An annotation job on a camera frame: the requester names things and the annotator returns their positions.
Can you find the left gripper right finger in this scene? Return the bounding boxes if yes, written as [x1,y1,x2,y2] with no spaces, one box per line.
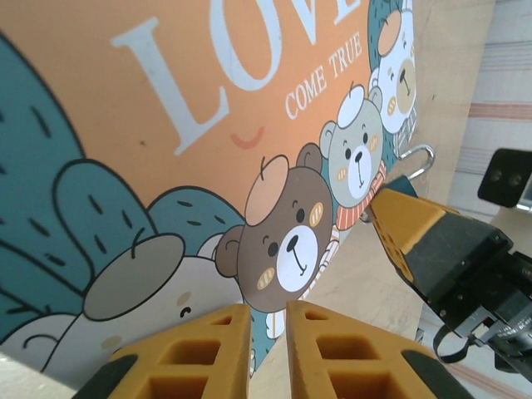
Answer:
[285,299,463,399]

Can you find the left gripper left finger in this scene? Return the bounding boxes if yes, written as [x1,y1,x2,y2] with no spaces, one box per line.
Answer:
[76,302,253,399]

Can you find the small teal padlock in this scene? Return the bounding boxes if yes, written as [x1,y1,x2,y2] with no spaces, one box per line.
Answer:
[388,142,436,199]

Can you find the bear print LOVE box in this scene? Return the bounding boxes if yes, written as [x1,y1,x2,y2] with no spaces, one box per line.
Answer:
[0,0,421,396]

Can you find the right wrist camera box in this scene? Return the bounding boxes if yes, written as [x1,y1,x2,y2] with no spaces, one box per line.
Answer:
[476,147,532,211]

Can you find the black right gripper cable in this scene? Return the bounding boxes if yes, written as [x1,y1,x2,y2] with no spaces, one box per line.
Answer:
[431,323,473,364]

